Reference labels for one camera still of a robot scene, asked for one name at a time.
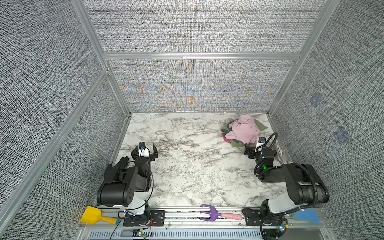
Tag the dark red cloth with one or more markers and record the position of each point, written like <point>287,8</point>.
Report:
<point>225,139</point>

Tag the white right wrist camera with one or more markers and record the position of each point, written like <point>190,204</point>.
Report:
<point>259,144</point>

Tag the blue plastic piece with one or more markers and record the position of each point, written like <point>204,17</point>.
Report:
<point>307,215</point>

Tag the purple pink toy rake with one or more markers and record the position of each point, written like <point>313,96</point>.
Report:
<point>214,214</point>

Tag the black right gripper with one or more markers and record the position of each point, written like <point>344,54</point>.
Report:
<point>250,152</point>

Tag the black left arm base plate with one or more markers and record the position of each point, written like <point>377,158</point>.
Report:
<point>155,218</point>

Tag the black glove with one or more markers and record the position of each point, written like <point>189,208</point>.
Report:
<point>116,172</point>

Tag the olive green cloth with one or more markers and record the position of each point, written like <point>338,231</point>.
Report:
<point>238,144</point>

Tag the yellow toy shovel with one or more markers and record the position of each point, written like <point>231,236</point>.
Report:
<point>93,215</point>

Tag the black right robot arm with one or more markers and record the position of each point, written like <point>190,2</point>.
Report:
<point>304,190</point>

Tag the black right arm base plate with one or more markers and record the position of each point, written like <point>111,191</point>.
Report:
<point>256,217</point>

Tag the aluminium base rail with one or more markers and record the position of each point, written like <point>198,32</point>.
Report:
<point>183,224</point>

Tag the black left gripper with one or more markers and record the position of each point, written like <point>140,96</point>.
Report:
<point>135,153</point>

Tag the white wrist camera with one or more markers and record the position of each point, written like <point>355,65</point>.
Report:
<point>143,150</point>
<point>259,144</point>

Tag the light pink cloth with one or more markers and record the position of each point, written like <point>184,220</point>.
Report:
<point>244,129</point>

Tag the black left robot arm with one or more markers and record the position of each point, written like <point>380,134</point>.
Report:
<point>122,181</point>

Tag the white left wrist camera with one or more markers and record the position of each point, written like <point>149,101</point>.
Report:
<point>143,150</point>

